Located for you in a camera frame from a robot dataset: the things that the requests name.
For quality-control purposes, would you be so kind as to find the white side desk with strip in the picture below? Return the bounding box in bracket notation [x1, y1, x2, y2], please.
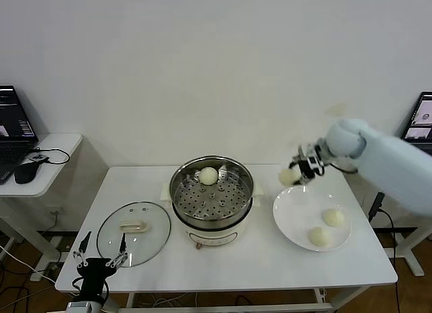
[393, 211, 427, 279]

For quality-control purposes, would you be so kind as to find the round white plate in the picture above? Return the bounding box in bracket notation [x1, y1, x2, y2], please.
[272, 186, 352, 252]

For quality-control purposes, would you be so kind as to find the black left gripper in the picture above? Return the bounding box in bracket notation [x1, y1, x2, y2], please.
[73, 231, 128, 294]

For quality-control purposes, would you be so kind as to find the white side desk with mouse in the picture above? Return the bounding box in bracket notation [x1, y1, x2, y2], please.
[0, 133, 84, 281]

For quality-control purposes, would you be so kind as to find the white steamed baozi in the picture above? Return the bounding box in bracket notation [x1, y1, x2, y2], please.
[278, 168, 303, 188]
[322, 208, 346, 228]
[308, 226, 333, 249]
[198, 167, 219, 186]

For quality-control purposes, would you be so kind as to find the grey laptop with bright windows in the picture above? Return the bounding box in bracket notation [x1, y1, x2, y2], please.
[401, 92, 432, 144]

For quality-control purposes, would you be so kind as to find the white table frame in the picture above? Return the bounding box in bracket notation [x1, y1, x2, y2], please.
[80, 285, 369, 313]

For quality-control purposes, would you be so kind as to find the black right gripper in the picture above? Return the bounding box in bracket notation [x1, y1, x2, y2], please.
[288, 140, 327, 187]

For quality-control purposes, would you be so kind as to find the cream electric cooking pot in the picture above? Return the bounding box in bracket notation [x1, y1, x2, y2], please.
[172, 203, 253, 252]

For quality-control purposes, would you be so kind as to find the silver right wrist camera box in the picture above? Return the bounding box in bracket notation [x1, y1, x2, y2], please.
[305, 154, 321, 171]

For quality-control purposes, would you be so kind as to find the stainless steel steamer basket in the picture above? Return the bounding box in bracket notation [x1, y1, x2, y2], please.
[161, 154, 267, 226]

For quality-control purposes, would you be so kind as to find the white floor power strip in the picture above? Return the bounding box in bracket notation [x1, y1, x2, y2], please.
[30, 269, 57, 282]

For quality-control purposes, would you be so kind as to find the black computer mouse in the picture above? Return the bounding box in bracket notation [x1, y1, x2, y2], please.
[15, 161, 42, 185]

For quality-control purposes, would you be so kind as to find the black usb hub with cable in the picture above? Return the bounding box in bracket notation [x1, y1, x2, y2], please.
[29, 146, 72, 166]

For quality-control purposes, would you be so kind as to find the black laptop with dark screen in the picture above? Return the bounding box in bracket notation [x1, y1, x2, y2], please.
[0, 85, 41, 186]

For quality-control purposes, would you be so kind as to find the round glass pot lid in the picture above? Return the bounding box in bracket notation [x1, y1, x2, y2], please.
[97, 200, 172, 268]

